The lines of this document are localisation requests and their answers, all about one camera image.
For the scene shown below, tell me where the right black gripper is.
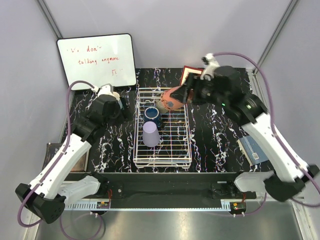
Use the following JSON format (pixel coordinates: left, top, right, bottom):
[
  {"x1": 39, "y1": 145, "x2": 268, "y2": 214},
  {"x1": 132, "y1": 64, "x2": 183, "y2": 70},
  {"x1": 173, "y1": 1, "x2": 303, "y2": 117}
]
[{"x1": 171, "y1": 72, "x2": 228, "y2": 108}]

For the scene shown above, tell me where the salmon pink floral mug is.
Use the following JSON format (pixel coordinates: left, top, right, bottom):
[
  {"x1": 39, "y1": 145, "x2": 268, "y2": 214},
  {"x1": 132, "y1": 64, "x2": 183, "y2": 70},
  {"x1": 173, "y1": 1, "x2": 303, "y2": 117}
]
[{"x1": 160, "y1": 88, "x2": 194, "y2": 112}]

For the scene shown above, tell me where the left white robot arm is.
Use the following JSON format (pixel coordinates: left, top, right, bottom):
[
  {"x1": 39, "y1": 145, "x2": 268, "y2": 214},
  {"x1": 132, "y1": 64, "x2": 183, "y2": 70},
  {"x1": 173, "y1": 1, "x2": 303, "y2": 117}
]
[{"x1": 15, "y1": 93, "x2": 131, "y2": 224}]

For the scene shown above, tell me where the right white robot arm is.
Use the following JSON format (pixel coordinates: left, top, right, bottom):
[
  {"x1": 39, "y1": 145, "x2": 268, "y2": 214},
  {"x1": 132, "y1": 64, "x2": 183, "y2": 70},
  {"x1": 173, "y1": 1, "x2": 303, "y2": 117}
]
[{"x1": 164, "y1": 66, "x2": 320, "y2": 202}]

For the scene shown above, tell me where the beige ceramic mug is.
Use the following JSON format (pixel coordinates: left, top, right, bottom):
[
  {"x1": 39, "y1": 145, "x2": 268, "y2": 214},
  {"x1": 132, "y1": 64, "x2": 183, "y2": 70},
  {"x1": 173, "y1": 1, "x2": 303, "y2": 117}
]
[{"x1": 155, "y1": 99, "x2": 168, "y2": 114}]

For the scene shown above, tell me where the red and cream book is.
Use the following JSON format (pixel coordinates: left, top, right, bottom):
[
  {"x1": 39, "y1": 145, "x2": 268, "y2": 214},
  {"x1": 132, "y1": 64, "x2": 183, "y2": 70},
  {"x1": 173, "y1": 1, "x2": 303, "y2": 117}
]
[{"x1": 179, "y1": 65, "x2": 203, "y2": 86}]

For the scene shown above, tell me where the dark blue ceramic mug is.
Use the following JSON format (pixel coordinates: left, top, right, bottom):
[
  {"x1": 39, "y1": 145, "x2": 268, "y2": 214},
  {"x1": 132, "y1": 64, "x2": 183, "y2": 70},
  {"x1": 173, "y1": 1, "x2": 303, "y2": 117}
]
[{"x1": 143, "y1": 106, "x2": 161, "y2": 127}]

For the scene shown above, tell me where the white dry-erase board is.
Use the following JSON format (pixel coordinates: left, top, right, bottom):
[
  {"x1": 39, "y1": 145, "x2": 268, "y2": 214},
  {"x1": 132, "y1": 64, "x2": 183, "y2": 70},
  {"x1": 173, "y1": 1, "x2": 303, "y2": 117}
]
[{"x1": 56, "y1": 33, "x2": 137, "y2": 87}]

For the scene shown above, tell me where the lavender plastic cup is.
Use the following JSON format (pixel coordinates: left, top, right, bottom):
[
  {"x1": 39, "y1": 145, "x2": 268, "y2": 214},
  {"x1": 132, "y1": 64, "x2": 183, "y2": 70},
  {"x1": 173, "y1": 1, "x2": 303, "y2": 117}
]
[{"x1": 142, "y1": 121, "x2": 160, "y2": 148}]

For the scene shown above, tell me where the dark Tale of Two Cities book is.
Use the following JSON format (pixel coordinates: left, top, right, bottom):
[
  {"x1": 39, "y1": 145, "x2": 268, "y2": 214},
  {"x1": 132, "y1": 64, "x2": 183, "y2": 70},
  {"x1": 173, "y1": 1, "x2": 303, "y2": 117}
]
[{"x1": 42, "y1": 142, "x2": 89, "y2": 173}]

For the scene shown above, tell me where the light blue paperback book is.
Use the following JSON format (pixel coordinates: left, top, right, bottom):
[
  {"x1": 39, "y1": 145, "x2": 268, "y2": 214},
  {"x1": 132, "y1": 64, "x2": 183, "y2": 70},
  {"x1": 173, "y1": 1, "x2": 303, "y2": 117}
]
[{"x1": 237, "y1": 135, "x2": 269, "y2": 166}]

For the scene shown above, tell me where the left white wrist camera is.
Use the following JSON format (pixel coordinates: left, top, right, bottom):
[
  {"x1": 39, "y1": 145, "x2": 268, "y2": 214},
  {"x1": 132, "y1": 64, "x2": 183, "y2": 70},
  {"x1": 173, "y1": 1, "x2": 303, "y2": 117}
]
[{"x1": 97, "y1": 83, "x2": 120, "y2": 100}]

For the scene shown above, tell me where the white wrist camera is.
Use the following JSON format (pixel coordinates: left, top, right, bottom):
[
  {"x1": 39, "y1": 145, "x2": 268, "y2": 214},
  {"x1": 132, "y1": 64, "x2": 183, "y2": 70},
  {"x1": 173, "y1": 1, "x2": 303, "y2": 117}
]
[
  {"x1": 200, "y1": 53, "x2": 220, "y2": 81},
  {"x1": 97, "y1": 83, "x2": 120, "y2": 100}
]

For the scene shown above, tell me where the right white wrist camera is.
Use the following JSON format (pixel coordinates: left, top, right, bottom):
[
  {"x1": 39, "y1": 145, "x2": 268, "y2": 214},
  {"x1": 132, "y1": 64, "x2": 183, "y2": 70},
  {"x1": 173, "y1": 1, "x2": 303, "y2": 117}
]
[{"x1": 200, "y1": 53, "x2": 220, "y2": 81}]

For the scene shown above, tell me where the white wire dish rack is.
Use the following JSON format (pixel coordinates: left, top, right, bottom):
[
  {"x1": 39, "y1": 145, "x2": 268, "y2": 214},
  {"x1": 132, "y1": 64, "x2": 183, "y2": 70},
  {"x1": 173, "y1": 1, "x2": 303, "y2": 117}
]
[{"x1": 133, "y1": 87, "x2": 192, "y2": 169}]

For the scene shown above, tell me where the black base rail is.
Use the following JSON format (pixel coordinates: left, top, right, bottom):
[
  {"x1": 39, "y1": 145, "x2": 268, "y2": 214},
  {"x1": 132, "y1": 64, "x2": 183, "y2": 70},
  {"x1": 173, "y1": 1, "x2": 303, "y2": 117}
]
[{"x1": 77, "y1": 173, "x2": 264, "y2": 202}]

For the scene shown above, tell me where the white slotted cable duct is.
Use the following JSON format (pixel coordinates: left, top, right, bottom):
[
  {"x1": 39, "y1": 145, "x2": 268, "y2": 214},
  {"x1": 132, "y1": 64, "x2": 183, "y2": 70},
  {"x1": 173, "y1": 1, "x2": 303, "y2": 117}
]
[{"x1": 65, "y1": 196, "x2": 242, "y2": 212}]

